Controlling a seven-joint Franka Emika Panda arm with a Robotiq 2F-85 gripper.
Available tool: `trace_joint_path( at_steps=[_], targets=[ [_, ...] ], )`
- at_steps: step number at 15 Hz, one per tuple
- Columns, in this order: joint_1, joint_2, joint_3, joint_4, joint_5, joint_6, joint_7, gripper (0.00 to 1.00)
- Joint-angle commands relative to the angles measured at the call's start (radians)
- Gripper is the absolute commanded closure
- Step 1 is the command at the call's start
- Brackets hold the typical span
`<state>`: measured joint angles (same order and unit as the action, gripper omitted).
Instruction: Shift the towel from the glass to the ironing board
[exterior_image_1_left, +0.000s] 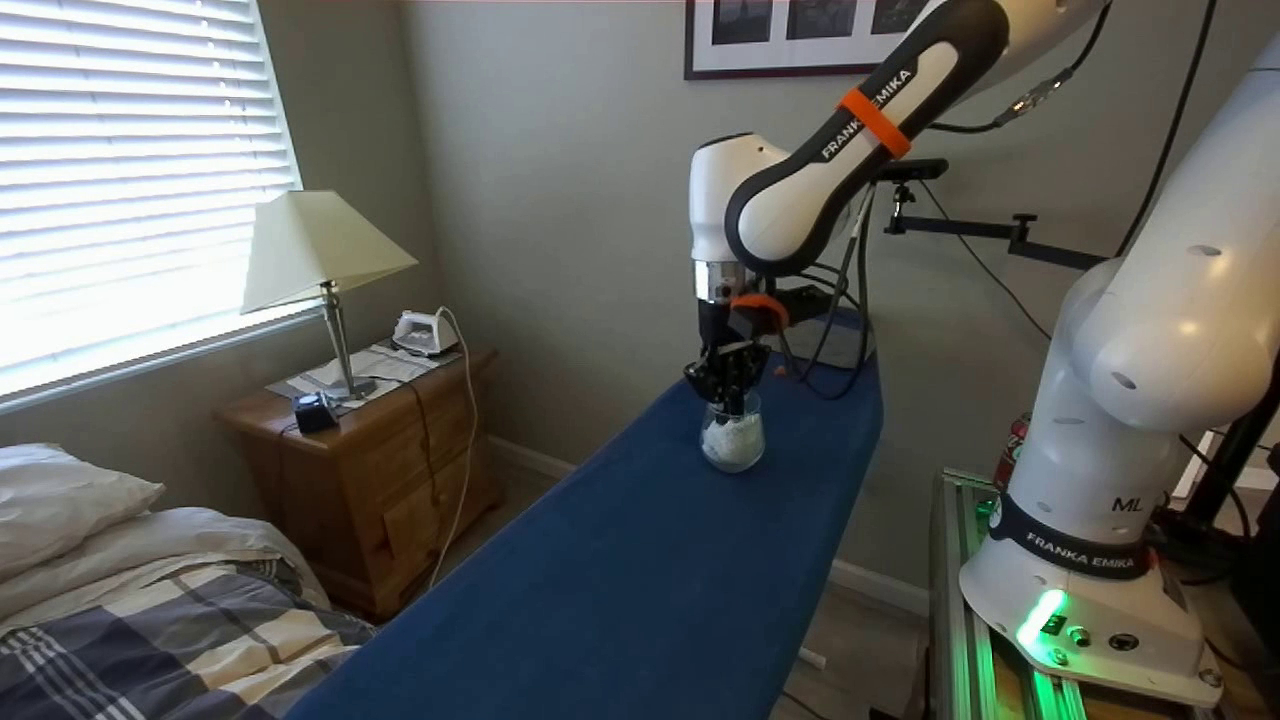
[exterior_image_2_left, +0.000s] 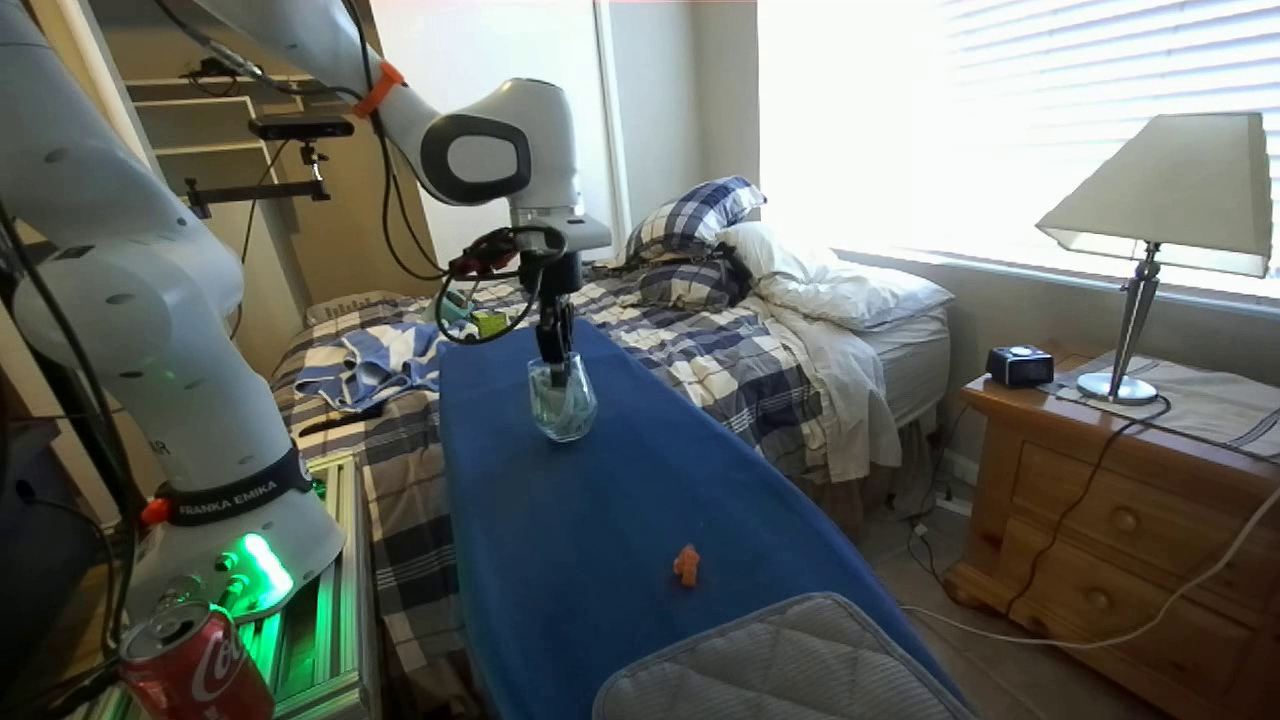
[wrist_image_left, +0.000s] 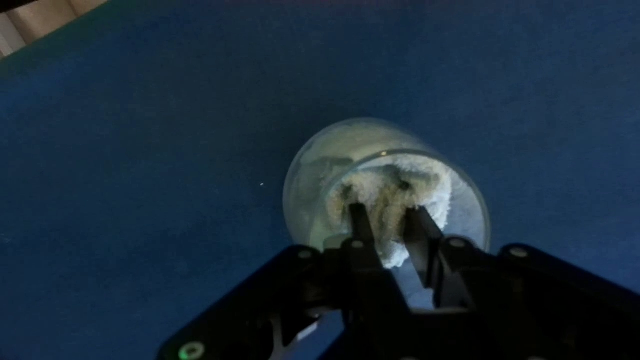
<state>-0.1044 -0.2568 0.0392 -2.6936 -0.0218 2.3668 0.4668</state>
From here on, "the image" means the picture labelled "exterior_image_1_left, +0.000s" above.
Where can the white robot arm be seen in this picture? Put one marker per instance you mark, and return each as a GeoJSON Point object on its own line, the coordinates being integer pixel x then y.
{"type": "Point", "coordinates": [1162, 345]}

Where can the small white appliance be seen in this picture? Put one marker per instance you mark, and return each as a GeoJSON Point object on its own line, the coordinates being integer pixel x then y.
{"type": "Point", "coordinates": [427, 335]}

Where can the white window blinds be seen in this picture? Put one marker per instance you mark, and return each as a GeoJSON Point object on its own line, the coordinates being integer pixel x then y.
{"type": "Point", "coordinates": [135, 174]}

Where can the white papers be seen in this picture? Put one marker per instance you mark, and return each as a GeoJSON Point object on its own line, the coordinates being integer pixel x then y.
{"type": "Point", "coordinates": [385, 367]}

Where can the black metal pole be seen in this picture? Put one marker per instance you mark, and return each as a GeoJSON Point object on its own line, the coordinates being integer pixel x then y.
{"type": "Point", "coordinates": [1225, 460]}

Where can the wooden nightstand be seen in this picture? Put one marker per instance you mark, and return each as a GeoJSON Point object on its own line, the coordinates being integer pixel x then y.
{"type": "Point", "coordinates": [360, 493]}

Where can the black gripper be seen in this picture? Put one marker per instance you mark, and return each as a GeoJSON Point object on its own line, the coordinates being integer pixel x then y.
{"type": "Point", "coordinates": [730, 335]}

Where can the cream shade table lamp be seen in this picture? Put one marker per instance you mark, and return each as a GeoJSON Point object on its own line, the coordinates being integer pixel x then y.
{"type": "Point", "coordinates": [322, 244]}

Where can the black mounted camera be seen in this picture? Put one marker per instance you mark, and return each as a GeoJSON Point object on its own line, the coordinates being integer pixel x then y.
{"type": "Point", "coordinates": [915, 169]}

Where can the black framed picture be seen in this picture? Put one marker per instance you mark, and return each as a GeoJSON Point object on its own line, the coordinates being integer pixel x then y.
{"type": "Point", "coordinates": [803, 34]}

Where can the small black object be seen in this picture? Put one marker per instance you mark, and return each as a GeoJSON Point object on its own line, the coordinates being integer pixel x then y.
{"type": "Point", "coordinates": [313, 412]}

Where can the plaid bed blanket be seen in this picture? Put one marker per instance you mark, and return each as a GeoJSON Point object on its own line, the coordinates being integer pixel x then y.
{"type": "Point", "coordinates": [162, 654]}

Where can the clear drinking glass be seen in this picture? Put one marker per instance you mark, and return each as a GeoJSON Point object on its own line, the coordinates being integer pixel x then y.
{"type": "Point", "coordinates": [733, 460]}

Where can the white towel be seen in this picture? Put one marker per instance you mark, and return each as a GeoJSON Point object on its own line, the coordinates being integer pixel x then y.
{"type": "Point", "coordinates": [730, 437]}

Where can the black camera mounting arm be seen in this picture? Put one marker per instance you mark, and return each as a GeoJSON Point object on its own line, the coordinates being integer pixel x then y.
{"type": "Point", "coordinates": [963, 231]}

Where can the white pillow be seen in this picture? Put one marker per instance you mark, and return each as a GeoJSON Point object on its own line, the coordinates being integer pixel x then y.
{"type": "Point", "coordinates": [61, 504]}

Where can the blue ironing board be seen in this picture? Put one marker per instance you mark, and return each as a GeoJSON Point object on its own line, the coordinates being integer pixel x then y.
{"type": "Point", "coordinates": [642, 562]}

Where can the white duvet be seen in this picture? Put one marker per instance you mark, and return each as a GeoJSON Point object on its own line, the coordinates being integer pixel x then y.
{"type": "Point", "coordinates": [175, 543]}

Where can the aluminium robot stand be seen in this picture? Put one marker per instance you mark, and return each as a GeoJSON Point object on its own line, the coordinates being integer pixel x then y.
{"type": "Point", "coordinates": [965, 654]}

